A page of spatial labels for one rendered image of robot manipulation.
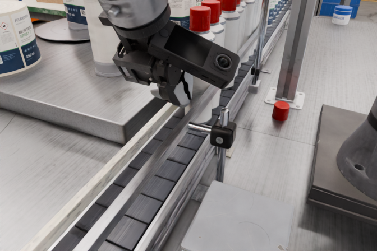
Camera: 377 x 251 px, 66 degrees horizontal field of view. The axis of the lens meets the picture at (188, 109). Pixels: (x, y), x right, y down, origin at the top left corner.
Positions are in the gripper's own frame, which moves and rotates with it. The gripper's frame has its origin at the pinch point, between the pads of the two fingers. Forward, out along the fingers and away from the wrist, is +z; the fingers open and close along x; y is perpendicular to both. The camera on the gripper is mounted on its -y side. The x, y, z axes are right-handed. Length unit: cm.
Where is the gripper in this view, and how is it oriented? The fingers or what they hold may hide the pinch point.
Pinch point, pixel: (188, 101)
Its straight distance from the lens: 50.3
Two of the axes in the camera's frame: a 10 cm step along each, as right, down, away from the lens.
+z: 2.0, 5.0, 8.4
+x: -3.5, 8.4, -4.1
